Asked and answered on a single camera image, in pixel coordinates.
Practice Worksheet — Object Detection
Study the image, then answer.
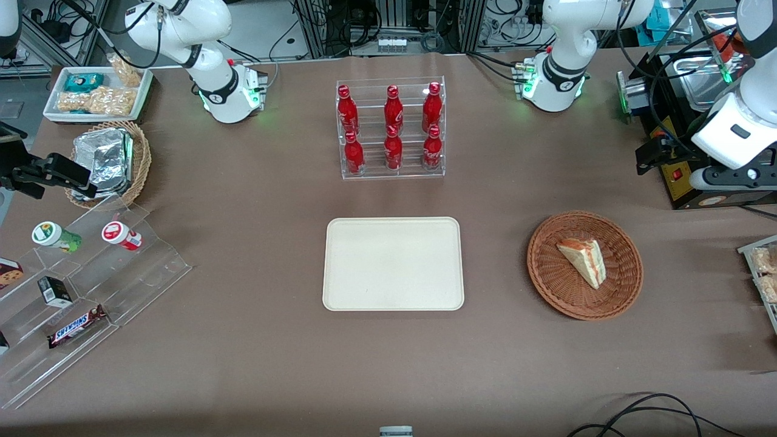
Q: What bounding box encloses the small black carton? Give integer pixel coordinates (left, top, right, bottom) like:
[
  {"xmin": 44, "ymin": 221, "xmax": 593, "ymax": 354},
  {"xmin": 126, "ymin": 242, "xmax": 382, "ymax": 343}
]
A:
[{"xmin": 38, "ymin": 276, "xmax": 73, "ymax": 307}]

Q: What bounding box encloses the cream plastic tray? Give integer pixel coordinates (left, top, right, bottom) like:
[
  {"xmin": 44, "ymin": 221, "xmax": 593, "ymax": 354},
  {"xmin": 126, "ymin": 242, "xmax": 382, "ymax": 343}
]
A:
[{"xmin": 322, "ymin": 217, "xmax": 465, "ymax": 312}]

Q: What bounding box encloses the black food warmer appliance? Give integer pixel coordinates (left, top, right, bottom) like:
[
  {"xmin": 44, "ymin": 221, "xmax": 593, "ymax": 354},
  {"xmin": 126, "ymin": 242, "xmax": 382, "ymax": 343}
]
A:
[{"xmin": 616, "ymin": 9, "xmax": 777, "ymax": 211}]

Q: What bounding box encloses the teal snack packet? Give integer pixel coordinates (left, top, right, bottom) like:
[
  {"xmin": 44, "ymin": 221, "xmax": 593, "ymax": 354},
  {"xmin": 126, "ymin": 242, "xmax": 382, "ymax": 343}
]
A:
[{"xmin": 64, "ymin": 73, "xmax": 105, "ymax": 93}]

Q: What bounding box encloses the white rectangular snack tray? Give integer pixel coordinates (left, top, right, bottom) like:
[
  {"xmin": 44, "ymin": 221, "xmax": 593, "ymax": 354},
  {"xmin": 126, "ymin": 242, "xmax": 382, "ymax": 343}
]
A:
[{"xmin": 42, "ymin": 66, "xmax": 154, "ymax": 124}]

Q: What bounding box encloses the green lidded cup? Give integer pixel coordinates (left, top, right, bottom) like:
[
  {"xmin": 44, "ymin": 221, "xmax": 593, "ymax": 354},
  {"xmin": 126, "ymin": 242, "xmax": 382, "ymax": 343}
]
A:
[{"xmin": 32, "ymin": 222, "xmax": 83, "ymax": 254}]

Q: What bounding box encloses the small clear snack bag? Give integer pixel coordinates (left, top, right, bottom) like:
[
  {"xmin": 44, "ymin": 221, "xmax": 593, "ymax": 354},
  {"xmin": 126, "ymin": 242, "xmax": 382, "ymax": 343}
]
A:
[{"xmin": 107, "ymin": 53, "xmax": 144, "ymax": 87}]

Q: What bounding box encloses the brown cookie box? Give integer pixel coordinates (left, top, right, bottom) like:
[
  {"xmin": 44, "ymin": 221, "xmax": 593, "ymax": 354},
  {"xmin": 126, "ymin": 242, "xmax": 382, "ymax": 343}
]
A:
[{"xmin": 0, "ymin": 258, "xmax": 25, "ymax": 291}]

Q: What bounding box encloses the triangular sandwich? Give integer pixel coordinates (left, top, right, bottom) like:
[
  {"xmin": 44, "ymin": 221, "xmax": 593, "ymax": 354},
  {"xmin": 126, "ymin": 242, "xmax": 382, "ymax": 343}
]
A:
[{"xmin": 556, "ymin": 238, "xmax": 606, "ymax": 290}]

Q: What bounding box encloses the red lidded cup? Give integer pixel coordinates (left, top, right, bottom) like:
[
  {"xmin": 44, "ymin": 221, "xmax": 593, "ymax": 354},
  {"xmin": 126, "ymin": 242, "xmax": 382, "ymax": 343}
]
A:
[{"xmin": 101, "ymin": 221, "xmax": 143, "ymax": 251}]

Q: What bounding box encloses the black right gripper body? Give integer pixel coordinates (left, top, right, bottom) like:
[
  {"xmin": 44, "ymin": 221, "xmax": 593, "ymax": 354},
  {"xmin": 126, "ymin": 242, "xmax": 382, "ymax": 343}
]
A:
[{"xmin": 0, "ymin": 159, "xmax": 48, "ymax": 200}]

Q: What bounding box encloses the aluminium frame rack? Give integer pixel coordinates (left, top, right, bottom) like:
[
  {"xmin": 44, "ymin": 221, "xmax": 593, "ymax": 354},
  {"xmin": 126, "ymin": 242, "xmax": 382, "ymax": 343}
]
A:
[{"xmin": 291, "ymin": 0, "xmax": 486, "ymax": 58}]

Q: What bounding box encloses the Snickers chocolate bar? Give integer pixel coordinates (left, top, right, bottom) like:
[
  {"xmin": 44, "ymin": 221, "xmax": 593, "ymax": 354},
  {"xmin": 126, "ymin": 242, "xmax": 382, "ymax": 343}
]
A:
[{"xmin": 47, "ymin": 305, "xmax": 108, "ymax": 350}]

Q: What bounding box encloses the large clear peanut bag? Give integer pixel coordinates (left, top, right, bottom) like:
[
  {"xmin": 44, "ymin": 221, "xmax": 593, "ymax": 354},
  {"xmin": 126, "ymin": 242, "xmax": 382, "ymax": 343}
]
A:
[{"xmin": 56, "ymin": 87, "xmax": 135, "ymax": 116}]

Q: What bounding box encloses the teal box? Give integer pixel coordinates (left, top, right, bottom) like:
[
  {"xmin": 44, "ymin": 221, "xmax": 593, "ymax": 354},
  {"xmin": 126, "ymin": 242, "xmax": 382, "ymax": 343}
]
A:
[{"xmin": 645, "ymin": 0, "xmax": 676, "ymax": 32}]

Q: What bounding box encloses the silver foil package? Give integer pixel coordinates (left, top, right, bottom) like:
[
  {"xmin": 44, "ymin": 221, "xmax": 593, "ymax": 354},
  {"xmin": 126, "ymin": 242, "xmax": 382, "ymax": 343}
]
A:
[{"xmin": 68, "ymin": 127, "xmax": 134, "ymax": 202}]

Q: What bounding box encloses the red cola bottle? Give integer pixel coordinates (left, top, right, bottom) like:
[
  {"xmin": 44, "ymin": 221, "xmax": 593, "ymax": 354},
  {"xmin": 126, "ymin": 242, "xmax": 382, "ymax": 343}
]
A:
[
  {"xmin": 344, "ymin": 130, "xmax": 365, "ymax": 177},
  {"xmin": 422, "ymin": 82, "xmax": 443, "ymax": 130},
  {"xmin": 384, "ymin": 85, "xmax": 404, "ymax": 130},
  {"xmin": 337, "ymin": 84, "xmax": 360, "ymax": 135},
  {"xmin": 422, "ymin": 125, "xmax": 443, "ymax": 171},
  {"xmin": 384, "ymin": 126, "xmax": 404, "ymax": 171}
]

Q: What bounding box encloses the clear acrylic stepped display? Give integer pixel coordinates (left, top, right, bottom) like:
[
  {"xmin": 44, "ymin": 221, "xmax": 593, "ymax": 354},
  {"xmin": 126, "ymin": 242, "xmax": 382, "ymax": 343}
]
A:
[{"xmin": 0, "ymin": 194, "xmax": 192, "ymax": 410}]

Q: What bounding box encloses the red food in warmer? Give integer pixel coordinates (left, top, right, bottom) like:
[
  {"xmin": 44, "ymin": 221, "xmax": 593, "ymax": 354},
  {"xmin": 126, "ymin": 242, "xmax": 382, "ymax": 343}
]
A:
[{"xmin": 709, "ymin": 27, "xmax": 742, "ymax": 61}]

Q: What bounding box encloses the black floor cable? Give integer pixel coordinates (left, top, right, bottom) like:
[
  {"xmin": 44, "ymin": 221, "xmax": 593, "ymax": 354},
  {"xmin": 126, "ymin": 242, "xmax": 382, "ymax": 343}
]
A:
[
  {"xmin": 595, "ymin": 405, "xmax": 747, "ymax": 437},
  {"xmin": 568, "ymin": 393, "xmax": 708, "ymax": 437}
]

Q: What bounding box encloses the clear acrylic bottle rack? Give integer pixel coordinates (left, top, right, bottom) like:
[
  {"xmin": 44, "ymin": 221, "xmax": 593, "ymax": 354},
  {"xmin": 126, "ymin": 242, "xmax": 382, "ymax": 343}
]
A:
[{"xmin": 336, "ymin": 76, "xmax": 447, "ymax": 180}]

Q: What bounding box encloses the brown round wicker basket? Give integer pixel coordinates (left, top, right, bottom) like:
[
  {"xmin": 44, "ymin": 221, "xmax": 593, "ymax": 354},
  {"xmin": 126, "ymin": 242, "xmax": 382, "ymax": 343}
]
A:
[{"xmin": 527, "ymin": 210, "xmax": 643, "ymax": 321}]

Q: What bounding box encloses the steel warmer pan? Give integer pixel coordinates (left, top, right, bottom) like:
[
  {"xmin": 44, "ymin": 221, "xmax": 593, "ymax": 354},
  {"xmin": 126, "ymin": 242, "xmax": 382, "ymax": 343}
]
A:
[{"xmin": 659, "ymin": 52, "xmax": 740, "ymax": 113}]

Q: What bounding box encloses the light wicker basket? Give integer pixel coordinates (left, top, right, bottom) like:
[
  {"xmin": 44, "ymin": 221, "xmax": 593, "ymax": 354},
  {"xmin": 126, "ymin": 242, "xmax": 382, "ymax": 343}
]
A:
[{"xmin": 64, "ymin": 120, "xmax": 152, "ymax": 210}]

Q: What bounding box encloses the grey wire snack rack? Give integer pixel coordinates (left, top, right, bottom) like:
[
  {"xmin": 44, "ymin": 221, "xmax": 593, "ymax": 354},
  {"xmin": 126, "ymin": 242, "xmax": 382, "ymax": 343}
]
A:
[{"xmin": 738, "ymin": 235, "xmax": 777, "ymax": 334}]

